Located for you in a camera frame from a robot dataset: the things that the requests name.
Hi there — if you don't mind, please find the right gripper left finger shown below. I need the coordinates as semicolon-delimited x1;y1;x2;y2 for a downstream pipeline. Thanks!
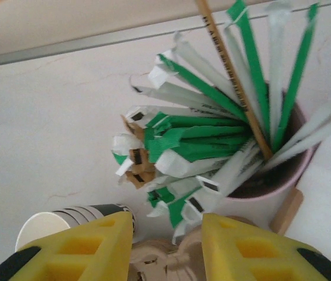
0;211;134;281

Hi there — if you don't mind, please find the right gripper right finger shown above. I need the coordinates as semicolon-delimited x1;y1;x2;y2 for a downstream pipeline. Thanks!
201;213;331;281

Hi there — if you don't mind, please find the stack of paper cups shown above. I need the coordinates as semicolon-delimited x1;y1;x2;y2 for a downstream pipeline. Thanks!
15;203;139;253

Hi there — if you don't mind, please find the pink straw holder cup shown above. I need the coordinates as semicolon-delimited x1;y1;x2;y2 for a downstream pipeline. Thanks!
223;84;322;203

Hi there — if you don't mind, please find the brown pulp cup carrier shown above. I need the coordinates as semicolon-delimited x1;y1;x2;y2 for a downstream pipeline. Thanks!
128;215;210;281

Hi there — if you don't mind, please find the white napkin stack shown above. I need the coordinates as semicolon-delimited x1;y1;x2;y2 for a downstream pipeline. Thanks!
282;137;331;264

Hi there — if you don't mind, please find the green white wrapped straw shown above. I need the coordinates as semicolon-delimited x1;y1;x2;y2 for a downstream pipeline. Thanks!
148;49;250;122
143;128;250;163
124;105;251;132
271;2;320;153
223;0;272;138

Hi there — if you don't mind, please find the wooden stirrer stick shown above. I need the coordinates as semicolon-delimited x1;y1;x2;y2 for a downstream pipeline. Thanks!
193;0;274;161

